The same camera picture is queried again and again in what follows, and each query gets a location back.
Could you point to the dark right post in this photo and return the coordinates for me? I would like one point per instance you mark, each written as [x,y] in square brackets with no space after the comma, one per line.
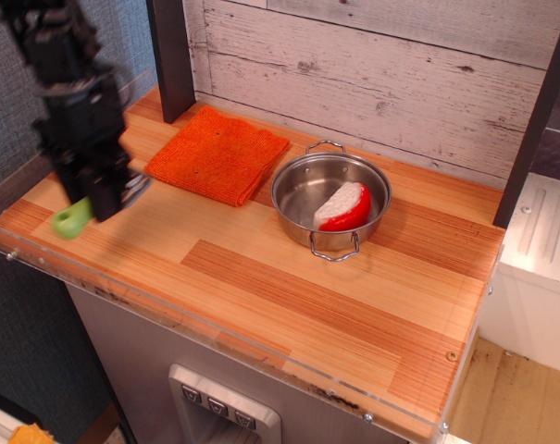
[540,115]

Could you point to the dark left post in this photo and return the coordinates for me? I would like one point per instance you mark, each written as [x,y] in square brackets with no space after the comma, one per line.
[172,56]

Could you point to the white toy sink unit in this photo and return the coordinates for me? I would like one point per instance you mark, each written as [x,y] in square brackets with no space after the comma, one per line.
[521,312]

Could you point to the yellow object bottom left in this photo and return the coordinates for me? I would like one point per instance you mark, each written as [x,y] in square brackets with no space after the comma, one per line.
[30,434]

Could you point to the gray toy fridge cabinet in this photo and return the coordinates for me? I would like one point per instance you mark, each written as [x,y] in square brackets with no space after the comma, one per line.
[264,375]

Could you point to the red and white toy cheese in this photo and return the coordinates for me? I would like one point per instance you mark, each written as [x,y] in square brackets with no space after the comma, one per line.
[346,209]

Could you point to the green and gray spatula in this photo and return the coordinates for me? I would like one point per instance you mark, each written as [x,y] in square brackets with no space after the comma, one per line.
[70,222]

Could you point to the dark post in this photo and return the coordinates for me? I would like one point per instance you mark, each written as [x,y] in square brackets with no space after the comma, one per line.
[172,56]
[540,115]

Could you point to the stainless steel pot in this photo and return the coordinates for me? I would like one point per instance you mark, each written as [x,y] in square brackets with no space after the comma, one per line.
[301,186]

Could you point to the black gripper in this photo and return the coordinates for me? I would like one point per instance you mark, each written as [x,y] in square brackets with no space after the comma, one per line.
[82,130]

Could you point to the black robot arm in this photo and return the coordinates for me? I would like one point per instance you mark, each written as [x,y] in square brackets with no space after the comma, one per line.
[56,42]

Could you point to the orange knitted cloth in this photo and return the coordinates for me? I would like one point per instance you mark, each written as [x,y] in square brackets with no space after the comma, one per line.
[221,158]

